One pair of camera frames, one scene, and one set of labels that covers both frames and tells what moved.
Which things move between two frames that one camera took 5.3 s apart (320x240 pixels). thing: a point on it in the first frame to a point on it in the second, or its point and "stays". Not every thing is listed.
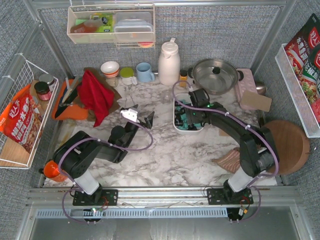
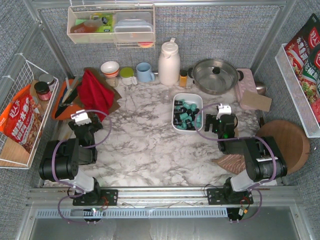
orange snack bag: x=21 y=121 stays
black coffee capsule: x=179 y=123 stays
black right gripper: x=187 y=118 to x=211 y=122
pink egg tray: x=248 y=83 stays
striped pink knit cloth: x=230 y=161 stays
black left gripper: x=137 y=123 to x=85 y=125
